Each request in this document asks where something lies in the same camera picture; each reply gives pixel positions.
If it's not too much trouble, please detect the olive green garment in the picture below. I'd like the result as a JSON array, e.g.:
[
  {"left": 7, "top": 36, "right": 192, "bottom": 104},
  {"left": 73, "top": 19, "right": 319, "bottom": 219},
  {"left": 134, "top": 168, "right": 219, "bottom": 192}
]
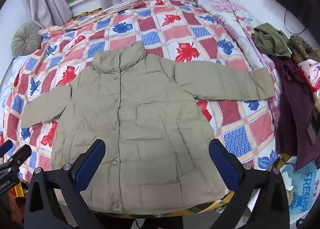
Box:
[{"left": 252, "top": 22, "right": 292, "bottom": 57}]

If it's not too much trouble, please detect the pink patterned quilt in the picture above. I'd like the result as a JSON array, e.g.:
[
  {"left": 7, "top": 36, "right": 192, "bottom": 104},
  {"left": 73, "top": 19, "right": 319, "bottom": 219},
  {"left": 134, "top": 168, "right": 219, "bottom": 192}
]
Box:
[{"left": 195, "top": 0, "right": 283, "bottom": 129}]

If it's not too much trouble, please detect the leaf print checked blanket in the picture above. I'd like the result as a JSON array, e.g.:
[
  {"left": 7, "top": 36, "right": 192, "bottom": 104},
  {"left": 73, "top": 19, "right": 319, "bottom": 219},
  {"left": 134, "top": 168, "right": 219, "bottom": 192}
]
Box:
[{"left": 4, "top": 0, "right": 283, "bottom": 219}]

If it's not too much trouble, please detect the leopard print cloth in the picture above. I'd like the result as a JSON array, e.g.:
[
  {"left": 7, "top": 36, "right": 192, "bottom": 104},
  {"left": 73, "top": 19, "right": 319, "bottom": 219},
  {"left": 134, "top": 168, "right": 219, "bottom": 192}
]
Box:
[{"left": 287, "top": 35, "right": 320, "bottom": 64}]

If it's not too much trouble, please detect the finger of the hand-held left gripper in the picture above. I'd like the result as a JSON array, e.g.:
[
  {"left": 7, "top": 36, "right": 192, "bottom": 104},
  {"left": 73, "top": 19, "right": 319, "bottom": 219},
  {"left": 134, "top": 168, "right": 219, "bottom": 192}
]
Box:
[
  {"left": 4, "top": 145, "right": 32, "bottom": 170},
  {"left": 0, "top": 140, "right": 13, "bottom": 157}
]

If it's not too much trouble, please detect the round green cushion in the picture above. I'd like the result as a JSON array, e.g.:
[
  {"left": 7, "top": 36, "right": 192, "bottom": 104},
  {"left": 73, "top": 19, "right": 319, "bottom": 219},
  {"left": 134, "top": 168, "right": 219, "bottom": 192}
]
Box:
[{"left": 12, "top": 22, "right": 43, "bottom": 58}]

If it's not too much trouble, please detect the black cable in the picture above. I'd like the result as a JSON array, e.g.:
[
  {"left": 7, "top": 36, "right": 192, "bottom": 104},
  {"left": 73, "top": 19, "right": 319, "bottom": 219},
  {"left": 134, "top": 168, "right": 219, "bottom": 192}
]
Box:
[{"left": 284, "top": 9, "right": 307, "bottom": 35}]

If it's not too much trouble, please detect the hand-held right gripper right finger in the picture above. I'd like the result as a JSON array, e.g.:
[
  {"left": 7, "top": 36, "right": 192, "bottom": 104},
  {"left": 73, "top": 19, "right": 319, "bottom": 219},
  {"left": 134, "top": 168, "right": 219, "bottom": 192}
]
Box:
[{"left": 209, "top": 138, "right": 290, "bottom": 229}]

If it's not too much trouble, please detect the yellow plaid bedsheet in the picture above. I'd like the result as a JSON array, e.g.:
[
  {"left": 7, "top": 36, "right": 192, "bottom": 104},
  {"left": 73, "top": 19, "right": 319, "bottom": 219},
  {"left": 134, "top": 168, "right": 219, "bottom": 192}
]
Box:
[{"left": 71, "top": 7, "right": 298, "bottom": 219}]

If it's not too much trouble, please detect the dark purple garment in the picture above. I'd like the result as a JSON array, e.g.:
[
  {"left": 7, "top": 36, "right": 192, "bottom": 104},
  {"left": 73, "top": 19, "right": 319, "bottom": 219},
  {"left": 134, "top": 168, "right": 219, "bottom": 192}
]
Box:
[{"left": 271, "top": 55, "right": 320, "bottom": 169}]

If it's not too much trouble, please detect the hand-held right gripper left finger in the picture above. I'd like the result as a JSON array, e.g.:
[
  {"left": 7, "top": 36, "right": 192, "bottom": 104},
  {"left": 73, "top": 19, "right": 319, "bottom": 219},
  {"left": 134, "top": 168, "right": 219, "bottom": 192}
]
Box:
[{"left": 24, "top": 139, "right": 107, "bottom": 229}]

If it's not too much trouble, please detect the blue printed bag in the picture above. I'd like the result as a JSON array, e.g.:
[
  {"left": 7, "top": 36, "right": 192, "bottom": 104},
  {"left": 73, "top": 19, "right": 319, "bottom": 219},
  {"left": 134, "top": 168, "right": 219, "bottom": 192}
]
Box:
[{"left": 280, "top": 154, "right": 320, "bottom": 227}]

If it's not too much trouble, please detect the khaki puffer jacket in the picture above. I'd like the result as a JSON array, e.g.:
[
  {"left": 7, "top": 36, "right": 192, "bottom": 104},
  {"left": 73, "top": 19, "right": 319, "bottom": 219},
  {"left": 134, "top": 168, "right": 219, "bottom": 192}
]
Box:
[{"left": 21, "top": 41, "right": 276, "bottom": 216}]

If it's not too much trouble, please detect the white crumpled tissue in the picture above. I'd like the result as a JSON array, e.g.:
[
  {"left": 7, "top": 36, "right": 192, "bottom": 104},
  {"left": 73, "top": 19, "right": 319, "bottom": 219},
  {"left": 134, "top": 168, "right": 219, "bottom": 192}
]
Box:
[{"left": 282, "top": 174, "right": 293, "bottom": 191}]

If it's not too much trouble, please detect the floral satin cloth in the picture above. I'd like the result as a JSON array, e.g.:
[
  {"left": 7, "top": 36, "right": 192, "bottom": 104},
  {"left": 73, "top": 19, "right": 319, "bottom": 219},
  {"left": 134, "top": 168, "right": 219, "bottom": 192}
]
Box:
[{"left": 299, "top": 59, "right": 320, "bottom": 112}]

